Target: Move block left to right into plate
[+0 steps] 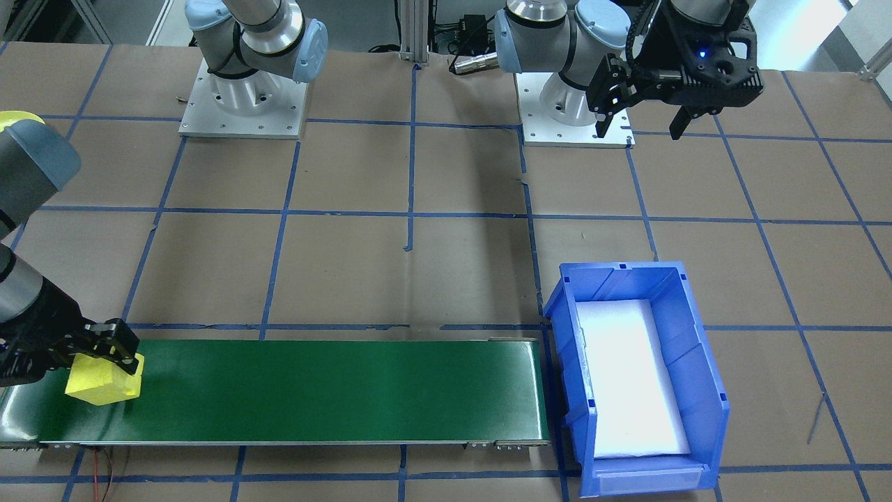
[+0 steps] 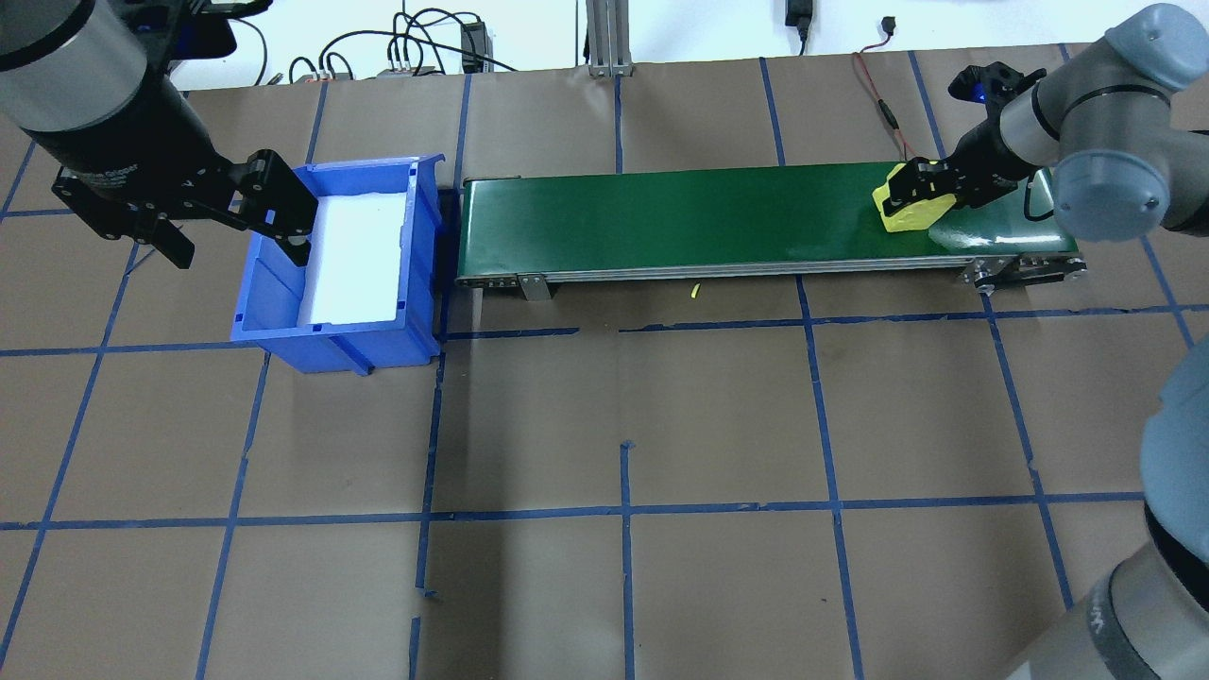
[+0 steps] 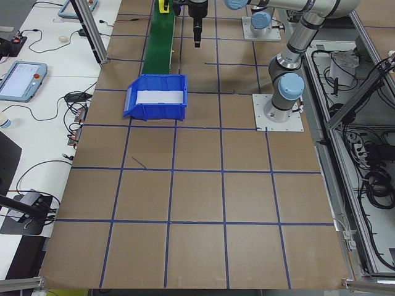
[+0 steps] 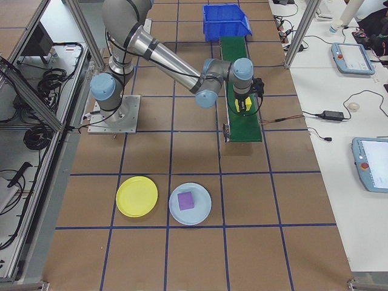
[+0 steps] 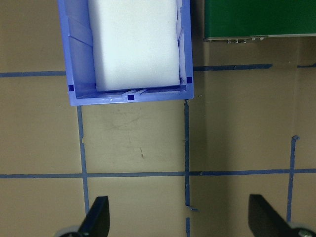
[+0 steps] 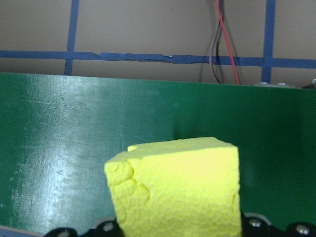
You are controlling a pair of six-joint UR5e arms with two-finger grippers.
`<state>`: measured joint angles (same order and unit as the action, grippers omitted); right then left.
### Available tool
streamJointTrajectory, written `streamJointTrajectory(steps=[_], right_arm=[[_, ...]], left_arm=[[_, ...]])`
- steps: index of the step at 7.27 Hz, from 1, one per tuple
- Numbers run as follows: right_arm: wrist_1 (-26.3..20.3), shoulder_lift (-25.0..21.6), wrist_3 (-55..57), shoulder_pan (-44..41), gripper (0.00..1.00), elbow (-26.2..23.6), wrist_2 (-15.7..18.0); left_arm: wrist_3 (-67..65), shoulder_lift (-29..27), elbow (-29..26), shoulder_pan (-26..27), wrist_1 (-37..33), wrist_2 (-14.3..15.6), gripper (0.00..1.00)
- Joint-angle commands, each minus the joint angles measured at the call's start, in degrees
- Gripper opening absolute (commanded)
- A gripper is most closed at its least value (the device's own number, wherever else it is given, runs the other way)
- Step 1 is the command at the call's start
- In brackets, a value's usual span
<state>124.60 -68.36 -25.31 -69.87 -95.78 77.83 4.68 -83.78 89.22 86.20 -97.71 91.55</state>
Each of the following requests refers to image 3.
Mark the green conveyor belt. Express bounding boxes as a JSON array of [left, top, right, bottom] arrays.
[[141, 0, 178, 76]]

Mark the white foam pad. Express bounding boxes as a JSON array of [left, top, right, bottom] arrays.
[[135, 89, 184, 105]]

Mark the grey teach pendant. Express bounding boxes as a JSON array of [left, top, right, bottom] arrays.
[[0, 60, 48, 103], [57, 0, 100, 20]]

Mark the blue plastic bin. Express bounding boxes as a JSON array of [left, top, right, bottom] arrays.
[[122, 73, 189, 121]]

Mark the black adapter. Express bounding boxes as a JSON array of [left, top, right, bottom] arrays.
[[64, 92, 93, 104]]

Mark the small grey hub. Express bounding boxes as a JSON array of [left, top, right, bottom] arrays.
[[67, 126, 84, 149], [73, 105, 88, 124]]

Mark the white crumpled bag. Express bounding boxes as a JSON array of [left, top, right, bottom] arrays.
[[329, 49, 360, 88]]

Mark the black box with red button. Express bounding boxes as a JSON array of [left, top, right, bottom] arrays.
[[0, 35, 28, 58]]

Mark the white paper cup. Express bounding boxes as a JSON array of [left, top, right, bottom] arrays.
[[0, 111, 14, 130]]

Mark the black monitor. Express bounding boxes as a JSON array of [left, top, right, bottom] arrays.
[[0, 130, 23, 194]]

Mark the small grey box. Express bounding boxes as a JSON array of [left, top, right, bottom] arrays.
[[6, 189, 41, 223]]

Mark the aluminium profile bar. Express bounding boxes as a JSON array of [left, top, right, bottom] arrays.
[[340, 276, 395, 293], [0, 276, 47, 294]]

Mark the red conveyor wire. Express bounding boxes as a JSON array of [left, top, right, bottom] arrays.
[[112, 17, 153, 25]]

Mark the white square base plate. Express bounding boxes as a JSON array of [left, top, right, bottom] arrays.
[[241, 16, 283, 42], [252, 92, 305, 133]]

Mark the aluminium profile post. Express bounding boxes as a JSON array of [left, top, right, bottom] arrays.
[[70, 0, 109, 65]]

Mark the V-shaped metal bar frame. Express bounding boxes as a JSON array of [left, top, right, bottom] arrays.
[[304, 11, 395, 279]]

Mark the coiled black cable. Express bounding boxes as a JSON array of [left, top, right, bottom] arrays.
[[360, 167, 395, 211]]

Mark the black stand base plate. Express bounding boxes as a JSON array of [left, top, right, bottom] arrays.
[[0, 191, 54, 236]]

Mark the long black cable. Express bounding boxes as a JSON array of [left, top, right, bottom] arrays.
[[359, 197, 395, 269]]

